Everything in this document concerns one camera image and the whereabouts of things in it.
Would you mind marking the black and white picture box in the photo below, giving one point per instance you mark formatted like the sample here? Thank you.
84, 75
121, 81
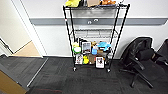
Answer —
86, 47

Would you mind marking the green and white bowl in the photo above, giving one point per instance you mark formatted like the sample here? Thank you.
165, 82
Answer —
77, 50

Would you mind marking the yellow packet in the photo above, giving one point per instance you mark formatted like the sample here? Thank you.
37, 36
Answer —
75, 44

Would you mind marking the tan plush toy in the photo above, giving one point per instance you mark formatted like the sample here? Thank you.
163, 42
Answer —
93, 44

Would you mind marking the small blue box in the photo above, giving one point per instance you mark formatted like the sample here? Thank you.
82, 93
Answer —
94, 51

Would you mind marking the small yellow toy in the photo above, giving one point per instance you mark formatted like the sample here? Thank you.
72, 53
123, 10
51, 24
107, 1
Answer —
85, 60

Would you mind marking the white box with dark picture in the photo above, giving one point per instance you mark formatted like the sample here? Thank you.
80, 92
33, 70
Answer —
79, 59

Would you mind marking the light blue plush toy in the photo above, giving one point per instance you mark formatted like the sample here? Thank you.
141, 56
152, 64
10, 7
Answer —
103, 45

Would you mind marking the black bag with grey print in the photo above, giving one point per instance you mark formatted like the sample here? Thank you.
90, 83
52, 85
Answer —
84, 2

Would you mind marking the yellow plush toy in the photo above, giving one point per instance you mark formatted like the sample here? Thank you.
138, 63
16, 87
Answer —
72, 3

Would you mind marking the orange plush toy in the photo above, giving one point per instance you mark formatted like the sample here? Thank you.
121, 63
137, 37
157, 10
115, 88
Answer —
107, 2

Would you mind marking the black office chair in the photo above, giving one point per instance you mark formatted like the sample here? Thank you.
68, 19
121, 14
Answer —
138, 53

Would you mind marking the flat white box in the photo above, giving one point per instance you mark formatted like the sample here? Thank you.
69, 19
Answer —
119, 2

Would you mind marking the yellow wooden panel grey edge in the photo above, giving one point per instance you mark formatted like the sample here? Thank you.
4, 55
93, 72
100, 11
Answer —
8, 83

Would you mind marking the grey wall socket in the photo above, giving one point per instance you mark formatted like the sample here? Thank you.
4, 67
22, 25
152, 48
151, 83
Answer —
96, 20
89, 22

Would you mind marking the grey wall rail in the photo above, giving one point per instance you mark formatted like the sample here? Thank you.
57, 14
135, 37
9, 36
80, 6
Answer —
46, 21

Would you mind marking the white door frame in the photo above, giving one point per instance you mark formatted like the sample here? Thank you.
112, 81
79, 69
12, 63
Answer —
29, 26

